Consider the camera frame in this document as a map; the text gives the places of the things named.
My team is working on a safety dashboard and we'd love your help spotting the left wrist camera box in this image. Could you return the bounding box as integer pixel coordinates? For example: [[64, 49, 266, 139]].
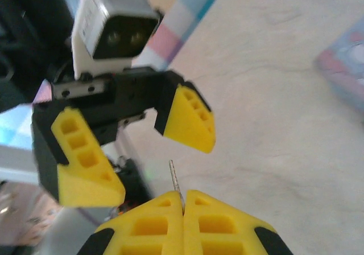
[[71, 0, 160, 79]]

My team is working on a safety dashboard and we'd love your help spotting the small silver key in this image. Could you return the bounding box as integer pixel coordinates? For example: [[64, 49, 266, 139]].
[[168, 159, 187, 213]]

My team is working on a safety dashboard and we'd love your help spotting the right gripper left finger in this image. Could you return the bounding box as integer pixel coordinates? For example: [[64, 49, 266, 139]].
[[76, 191, 186, 255]]

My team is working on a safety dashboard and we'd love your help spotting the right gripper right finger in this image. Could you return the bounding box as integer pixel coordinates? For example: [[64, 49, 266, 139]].
[[184, 189, 294, 255]]

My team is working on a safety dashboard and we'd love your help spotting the blue cartoon tin box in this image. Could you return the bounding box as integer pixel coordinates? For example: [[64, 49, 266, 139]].
[[313, 18, 364, 111]]

